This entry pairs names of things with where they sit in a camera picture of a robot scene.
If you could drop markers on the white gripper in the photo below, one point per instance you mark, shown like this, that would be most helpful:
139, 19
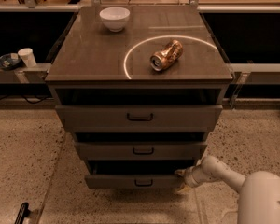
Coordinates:
189, 177

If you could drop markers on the grey bottom drawer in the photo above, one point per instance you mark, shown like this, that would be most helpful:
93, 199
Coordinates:
149, 174

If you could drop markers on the grey drawer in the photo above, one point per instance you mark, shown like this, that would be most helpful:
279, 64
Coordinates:
139, 118
149, 174
107, 151

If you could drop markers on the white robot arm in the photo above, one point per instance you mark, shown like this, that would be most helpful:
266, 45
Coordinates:
259, 192

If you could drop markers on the grey middle drawer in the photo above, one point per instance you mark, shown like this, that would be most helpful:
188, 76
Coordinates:
107, 151

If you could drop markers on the grey drawer cabinet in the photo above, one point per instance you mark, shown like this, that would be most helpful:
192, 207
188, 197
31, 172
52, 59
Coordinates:
98, 67

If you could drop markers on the grey top drawer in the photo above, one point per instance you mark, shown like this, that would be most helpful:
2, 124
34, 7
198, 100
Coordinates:
139, 118

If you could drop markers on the crushed golden soda can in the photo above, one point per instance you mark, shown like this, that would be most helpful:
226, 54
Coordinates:
163, 59

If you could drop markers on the black object on floor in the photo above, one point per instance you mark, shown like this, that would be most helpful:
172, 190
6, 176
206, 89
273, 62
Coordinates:
23, 213

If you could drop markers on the white ceramic bowl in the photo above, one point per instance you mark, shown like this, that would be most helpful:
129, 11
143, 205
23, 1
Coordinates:
115, 18

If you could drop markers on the white paper cup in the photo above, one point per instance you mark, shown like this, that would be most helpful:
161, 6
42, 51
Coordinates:
27, 56

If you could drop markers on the dark blue bowl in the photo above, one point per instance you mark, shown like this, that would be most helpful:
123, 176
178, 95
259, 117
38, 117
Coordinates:
9, 61

